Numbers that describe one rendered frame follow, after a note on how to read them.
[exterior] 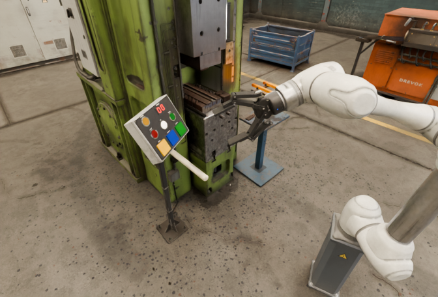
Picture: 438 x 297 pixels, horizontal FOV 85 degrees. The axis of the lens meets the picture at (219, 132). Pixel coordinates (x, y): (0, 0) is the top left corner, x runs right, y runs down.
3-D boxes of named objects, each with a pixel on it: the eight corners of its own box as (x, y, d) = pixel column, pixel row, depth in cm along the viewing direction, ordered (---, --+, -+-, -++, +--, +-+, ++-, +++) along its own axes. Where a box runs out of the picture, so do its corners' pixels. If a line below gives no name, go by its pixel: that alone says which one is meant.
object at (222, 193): (250, 186, 246) (250, 185, 245) (208, 221, 213) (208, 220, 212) (223, 167, 269) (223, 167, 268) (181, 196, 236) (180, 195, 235)
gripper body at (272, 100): (277, 105, 84) (253, 116, 85) (272, 84, 79) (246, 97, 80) (287, 115, 78) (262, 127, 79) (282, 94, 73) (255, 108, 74)
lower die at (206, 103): (220, 105, 197) (220, 96, 192) (202, 114, 185) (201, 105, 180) (188, 90, 221) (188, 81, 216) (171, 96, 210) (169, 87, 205)
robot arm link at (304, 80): (284, 74, 81) (302, 82, 69) (326, 53, 81) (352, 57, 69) (293, 102, 86) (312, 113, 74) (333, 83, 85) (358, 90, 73)
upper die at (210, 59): (221, 63, 176) (221, 49, 171) (200, 70, 165) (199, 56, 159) (186, 51, 201) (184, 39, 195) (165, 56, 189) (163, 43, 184)
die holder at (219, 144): (236, 144, 227) (238, 102, 201) (206, 163, 206) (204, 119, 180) (197, 121, 260) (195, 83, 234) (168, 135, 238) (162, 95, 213)
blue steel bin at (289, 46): (308, 62, 552) (316, 29, 510) (293, 72, 503) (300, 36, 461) (264, 52, 616) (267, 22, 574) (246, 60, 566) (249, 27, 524)
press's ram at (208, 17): (234, 46, 178) (236, -18, 155) (193, 58, 156) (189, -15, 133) (197, 36, 203) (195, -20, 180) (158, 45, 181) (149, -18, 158)
